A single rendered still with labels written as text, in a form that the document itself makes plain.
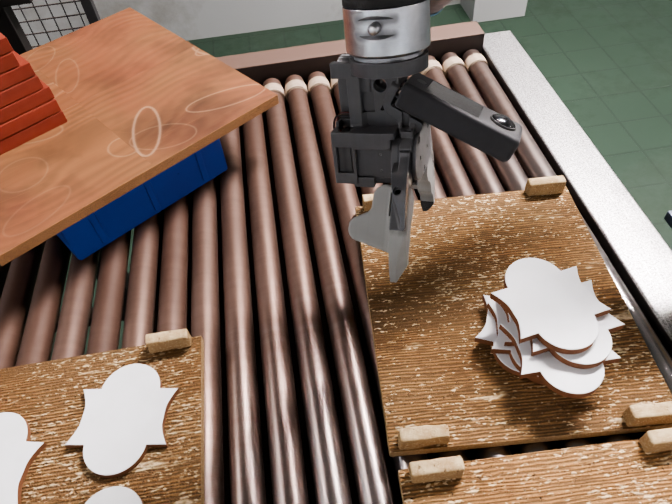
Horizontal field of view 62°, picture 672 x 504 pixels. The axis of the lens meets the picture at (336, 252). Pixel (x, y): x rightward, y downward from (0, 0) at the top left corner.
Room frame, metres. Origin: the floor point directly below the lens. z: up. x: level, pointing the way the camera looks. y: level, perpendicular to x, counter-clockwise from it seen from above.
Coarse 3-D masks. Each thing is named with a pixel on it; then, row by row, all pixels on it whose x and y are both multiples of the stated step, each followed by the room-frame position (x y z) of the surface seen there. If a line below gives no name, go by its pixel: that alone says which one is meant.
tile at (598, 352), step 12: (588, 288) 0.39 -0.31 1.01; (600, 324) 0.34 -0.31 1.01; (612, 324) 0.34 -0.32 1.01; (624, 324) 0.34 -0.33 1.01; (600, 336) 0.32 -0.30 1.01; (540, 348) 0.32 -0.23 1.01; (600, 348) 0.31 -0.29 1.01; (564, 360) 0.30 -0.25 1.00; (576, 360) 0.30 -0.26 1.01; (588, 360) 0.29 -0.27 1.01; (600, 360) 0.29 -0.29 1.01
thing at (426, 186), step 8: (432, 168) 0.45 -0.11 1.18; (424, 176) 0.43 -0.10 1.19; (432, 176) 0.45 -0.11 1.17; (424, 184) 0.44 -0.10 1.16; (432, 184) 0.45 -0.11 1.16; (424, 192) 0.44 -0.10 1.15; (432, 192) 0.44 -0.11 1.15; (424, 200) 0.45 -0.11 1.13; (432, 200) 0.45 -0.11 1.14; (424, 208) 0.45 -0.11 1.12
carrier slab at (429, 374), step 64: (512, 192) 0.64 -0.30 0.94; (384, 256) 0.53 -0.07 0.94; (448, 256) 0.52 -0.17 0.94; (512, 256) 0.51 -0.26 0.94; (576, 256) 0.50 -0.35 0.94; (384, 320) 0.42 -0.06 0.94; (448, 320) 0.41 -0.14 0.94; (384, 384) 0.32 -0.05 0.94; (448, 384) 0.32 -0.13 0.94; (512, 384) 0.31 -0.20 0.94; (640, 384) 0.29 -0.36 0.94; (448, 448) 0.24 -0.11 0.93
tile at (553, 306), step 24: (528, 264) 0.43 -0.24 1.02; (552, 264) 0.43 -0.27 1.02; (528, 288) 0.39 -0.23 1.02; (552, 288) 0.39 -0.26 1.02; (576, 288) 0.39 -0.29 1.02; (528, 312) 0.36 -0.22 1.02; (552, 312) 0.36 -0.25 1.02; (576, 312) 0.35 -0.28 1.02; (600, 312) 0.35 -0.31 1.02; (528, 336) 0.33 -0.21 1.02; (552, 336) 0.32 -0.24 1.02; (576, 336) 0.32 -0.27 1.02
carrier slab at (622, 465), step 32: (576, 448) 0.22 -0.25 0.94; (608, 448) 0.22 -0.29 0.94; (640, 448) 0.22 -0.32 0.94; (448, 480) 0.20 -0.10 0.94; (480, 480) 0.20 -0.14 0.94; (512, 480) 0.19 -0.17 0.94; (544, 480) 0.19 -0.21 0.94; (576, 480) 0.19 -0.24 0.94; (608, 480) 0.18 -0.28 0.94; (640, 480) 0.18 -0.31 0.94
